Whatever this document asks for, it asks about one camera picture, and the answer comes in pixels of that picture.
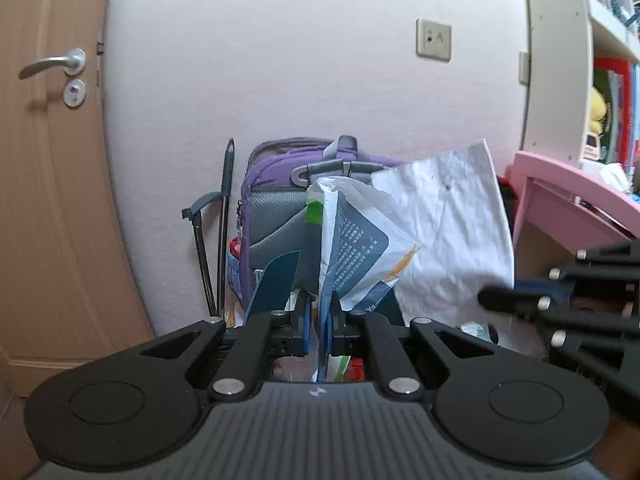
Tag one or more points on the pink desk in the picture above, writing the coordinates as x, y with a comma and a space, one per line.
560, 195

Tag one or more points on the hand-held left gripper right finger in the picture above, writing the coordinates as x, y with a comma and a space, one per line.
327, 321

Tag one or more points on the white tissue on desk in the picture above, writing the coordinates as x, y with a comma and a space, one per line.
612, 176

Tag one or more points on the red packet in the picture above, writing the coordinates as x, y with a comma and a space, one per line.
357, 370

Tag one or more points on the yellow plush toy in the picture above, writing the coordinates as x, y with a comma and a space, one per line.
596, 110

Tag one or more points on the wooden door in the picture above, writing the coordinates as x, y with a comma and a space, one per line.
55, 185

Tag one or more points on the wall light switch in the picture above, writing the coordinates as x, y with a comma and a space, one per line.
523, 67

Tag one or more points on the white bookshelf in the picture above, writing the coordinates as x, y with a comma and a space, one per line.
565, 60

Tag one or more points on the dark teal card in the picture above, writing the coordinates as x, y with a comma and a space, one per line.
272, 285

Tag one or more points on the purple and grey backpack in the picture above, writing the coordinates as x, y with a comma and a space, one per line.
280, 195

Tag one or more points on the silver door lock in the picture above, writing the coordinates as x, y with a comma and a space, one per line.
74, 92

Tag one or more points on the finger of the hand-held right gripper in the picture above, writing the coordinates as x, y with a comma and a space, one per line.
595, 262
560, 310

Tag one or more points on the white and blue plastic packet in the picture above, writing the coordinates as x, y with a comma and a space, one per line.
352, 245

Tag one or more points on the row of books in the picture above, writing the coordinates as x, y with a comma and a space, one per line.
617, 105

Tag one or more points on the black stick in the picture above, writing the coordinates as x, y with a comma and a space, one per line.
225, 210

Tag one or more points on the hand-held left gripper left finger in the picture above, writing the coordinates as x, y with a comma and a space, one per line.
302, 321

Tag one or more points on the green and white packet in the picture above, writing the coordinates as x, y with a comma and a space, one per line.
340, 366

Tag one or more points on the wall power outlet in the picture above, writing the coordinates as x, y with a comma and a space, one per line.
433, 39

